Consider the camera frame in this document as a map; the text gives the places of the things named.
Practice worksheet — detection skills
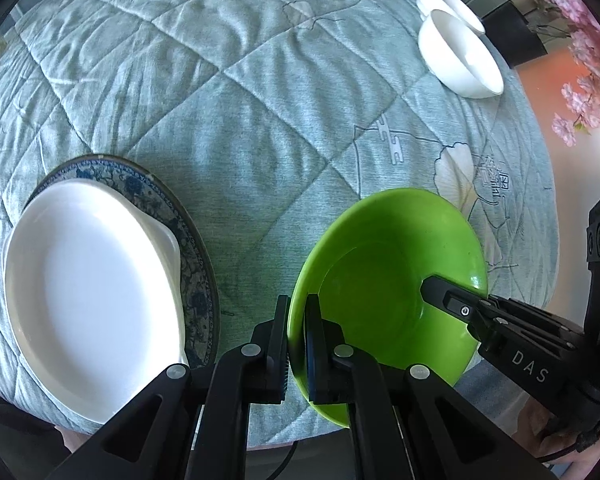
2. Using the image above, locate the pink cherry blossom branch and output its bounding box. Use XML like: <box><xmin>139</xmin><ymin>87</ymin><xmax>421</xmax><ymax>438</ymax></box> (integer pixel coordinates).
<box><xmin>536</xmin><ymin>0</ymin><xmax>600</xmax><ymax>148</ymax></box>

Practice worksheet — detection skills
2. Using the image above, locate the person's right hand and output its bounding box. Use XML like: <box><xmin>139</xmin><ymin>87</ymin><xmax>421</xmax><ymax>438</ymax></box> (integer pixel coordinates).
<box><xmin>513</xmin><ymin>398</ymin><xmax>578</xmax><ymax>457</ymax></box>

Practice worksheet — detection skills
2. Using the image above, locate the green plastic bowl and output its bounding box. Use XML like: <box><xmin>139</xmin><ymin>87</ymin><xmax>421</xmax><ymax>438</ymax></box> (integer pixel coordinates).
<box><xmin>287</xmin><ymin>186</ymin><xmax>489</xmax><ymax>430</ymax></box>

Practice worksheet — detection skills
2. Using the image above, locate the white oval dish with handles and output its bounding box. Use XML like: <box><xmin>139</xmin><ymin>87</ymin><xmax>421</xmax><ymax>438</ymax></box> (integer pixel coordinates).
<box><xmin>4</xmin><ymin>179</ymin><xmax>186</xmax><ymax>424</ymax></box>

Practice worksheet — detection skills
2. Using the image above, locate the black flower pot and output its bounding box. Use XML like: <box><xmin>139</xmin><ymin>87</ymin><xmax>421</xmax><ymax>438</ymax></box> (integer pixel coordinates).
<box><xmin>482</xmin><ymin>1</ymin><xmax>547</xmax><ymax>68</ymax></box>

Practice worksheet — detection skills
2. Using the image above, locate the black cable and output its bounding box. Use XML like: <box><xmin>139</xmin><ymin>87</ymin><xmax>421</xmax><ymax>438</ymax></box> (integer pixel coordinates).
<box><xmin>264</xmin><ymin>441</ymin><xmax>301</xmax><ymax>480</ymax></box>

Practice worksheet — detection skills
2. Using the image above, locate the light blue quilted tablecloth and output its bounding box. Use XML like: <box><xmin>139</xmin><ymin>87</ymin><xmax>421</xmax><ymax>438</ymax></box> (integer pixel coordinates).
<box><xmin>0</xmin><ymin>0</ymin><xmax>558</xmax><ymax>432</ymax></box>

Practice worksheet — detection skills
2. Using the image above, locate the white ceramic bowl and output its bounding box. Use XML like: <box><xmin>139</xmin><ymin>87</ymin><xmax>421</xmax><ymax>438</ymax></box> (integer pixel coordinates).
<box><xmin>418</xmin><ymin>10</ymin><xmax>504</xmax><ymax>99</ymax></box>
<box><xmin>416</xmin><ymin>0</ymin><xmax>486</xmax><ymax>36</ymax></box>

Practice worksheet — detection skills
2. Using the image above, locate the white ceramic bowl front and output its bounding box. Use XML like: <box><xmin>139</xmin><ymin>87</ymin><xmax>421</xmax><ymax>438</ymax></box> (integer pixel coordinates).
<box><xmin>418</xmin><ymin>10</ymin><xmax>504</xmax><ymax>99</ymax></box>

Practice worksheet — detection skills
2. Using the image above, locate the blue white patterned plate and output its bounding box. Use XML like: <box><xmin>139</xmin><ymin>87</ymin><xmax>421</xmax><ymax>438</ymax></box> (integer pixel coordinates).
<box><xmin>31</xmin><ymin>154</ymin><xmax>220</xmax><ymax>367</ymax></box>

